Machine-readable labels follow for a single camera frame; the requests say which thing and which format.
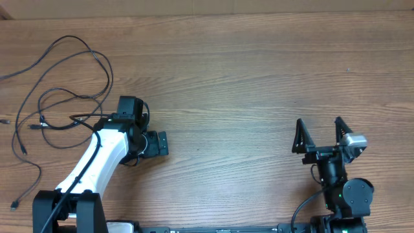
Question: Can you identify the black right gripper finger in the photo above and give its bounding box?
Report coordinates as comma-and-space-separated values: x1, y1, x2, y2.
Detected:
334, 116, 353, 144
292, 118, 316, 153

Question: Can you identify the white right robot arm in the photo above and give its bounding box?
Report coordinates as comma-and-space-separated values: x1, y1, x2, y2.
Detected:
289, 116, 375, 232

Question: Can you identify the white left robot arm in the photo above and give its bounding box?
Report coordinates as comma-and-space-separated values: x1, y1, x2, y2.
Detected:
32, 96, 169, 232

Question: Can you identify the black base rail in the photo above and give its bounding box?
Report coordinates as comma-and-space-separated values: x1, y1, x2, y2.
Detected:
107, 221, 367, 233

